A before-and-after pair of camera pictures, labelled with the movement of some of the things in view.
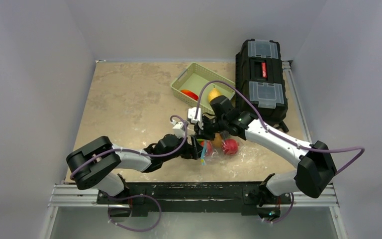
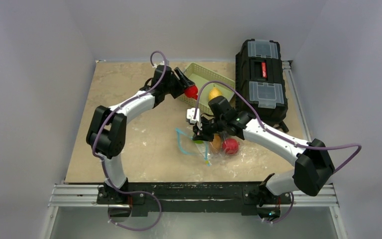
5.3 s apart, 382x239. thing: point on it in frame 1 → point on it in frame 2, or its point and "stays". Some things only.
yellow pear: x=214 y=93 stays
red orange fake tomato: x=190 y=94 stays
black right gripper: x=205 y=132 stays
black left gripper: x=190 y=151 → x=180 y=87
